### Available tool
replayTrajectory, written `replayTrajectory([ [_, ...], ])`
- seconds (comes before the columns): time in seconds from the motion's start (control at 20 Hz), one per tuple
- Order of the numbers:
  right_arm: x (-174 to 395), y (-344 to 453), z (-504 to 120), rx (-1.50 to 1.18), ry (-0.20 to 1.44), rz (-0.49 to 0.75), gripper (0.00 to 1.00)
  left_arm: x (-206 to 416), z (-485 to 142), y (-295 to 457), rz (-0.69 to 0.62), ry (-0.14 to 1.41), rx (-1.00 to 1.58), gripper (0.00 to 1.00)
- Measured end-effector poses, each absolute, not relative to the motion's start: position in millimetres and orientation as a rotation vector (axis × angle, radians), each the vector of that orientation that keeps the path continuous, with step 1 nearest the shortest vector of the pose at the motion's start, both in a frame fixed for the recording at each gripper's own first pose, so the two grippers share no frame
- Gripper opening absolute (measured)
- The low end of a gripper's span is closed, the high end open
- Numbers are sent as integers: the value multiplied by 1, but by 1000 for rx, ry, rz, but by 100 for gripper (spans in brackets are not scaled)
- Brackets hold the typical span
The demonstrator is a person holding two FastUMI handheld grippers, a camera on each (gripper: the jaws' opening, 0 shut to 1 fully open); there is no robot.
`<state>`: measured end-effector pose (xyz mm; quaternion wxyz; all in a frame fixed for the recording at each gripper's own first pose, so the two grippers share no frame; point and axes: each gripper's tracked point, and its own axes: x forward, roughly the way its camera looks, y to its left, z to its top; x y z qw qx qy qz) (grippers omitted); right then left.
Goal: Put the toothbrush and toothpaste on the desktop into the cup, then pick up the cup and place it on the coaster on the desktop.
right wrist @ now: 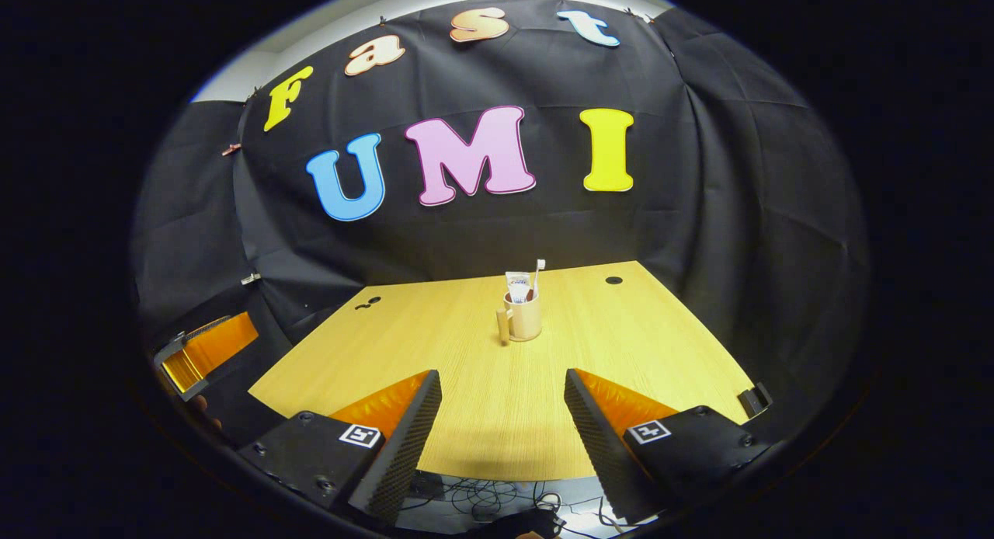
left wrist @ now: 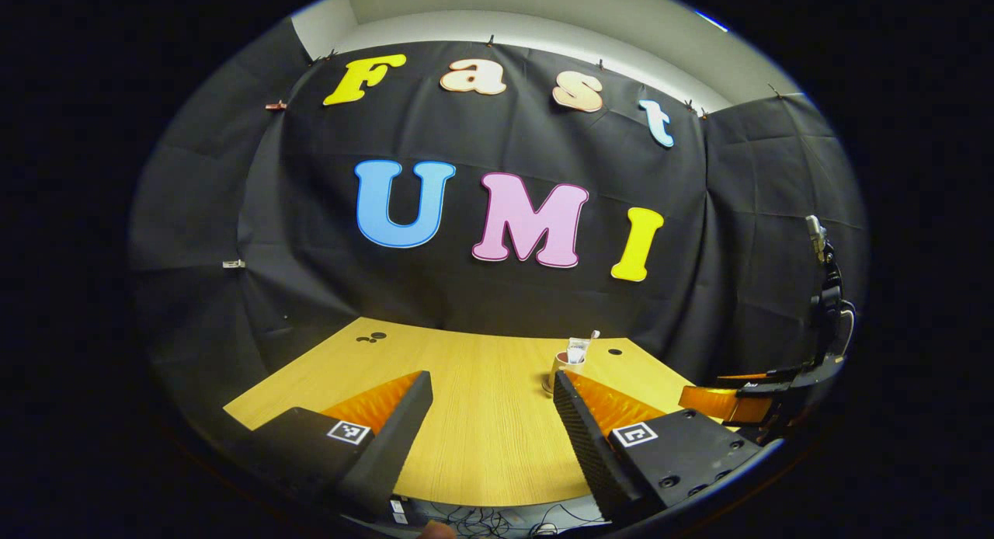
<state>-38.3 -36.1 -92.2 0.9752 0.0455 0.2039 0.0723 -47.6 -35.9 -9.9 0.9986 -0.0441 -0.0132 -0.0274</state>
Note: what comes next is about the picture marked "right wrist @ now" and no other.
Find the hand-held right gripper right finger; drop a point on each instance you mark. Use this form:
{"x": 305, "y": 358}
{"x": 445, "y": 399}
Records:
{"x": 602, "y": 446}

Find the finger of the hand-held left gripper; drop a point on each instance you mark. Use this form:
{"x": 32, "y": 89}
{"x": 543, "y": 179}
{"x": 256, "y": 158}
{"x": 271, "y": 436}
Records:
{"x": 217, "y": 345}

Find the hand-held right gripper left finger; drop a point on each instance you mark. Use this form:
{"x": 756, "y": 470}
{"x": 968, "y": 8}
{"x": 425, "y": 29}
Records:
{"x": 400, "y": 446}

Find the white toothbrush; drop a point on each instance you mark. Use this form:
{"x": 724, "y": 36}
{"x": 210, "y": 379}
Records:
{"x": 538, "y": 275}

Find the white toothpaste tube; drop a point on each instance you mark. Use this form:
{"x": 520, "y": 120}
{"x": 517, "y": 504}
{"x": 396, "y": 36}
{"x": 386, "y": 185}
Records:
{"x": 517, "y": 284}

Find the yellow wooden desktop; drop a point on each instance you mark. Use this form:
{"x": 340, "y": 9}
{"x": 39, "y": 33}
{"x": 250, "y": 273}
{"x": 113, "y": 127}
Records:
{"x": 466, "y": 399}

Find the silver cloth clip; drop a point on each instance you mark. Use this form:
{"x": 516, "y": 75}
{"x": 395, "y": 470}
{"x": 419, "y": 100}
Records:
{"x": 250, "y": 278}

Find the red cloth clip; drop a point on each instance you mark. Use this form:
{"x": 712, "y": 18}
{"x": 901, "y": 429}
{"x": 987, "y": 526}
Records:
{"x": 231, "y": 148}

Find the black backdrop cloth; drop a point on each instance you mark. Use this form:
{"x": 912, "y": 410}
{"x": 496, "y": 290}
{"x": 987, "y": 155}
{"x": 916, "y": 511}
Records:
{"x": 543, "y": 228}

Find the black desk edge bracket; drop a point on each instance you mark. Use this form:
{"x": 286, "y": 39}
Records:
{"x": 755, "y": 401}

